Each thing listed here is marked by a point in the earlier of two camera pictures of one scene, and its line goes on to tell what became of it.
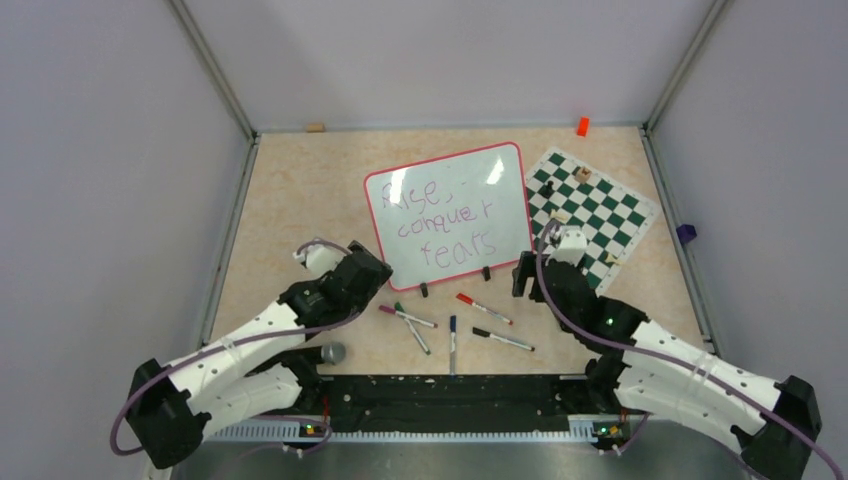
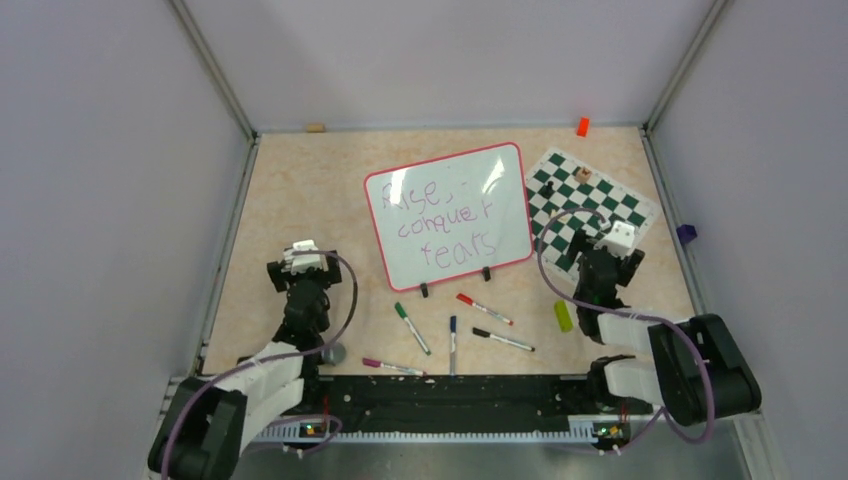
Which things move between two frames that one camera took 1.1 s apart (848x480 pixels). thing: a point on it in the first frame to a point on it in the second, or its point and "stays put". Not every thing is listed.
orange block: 583,126 stays put
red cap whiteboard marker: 467,299 stays put
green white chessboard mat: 613,219 stays put
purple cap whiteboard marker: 393,311 to 379,364
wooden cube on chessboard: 583,174 stays put
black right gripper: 527,268 to 628,265
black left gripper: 383,276 to 282,280
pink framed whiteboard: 452,215 stays put
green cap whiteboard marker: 399,307 stays put
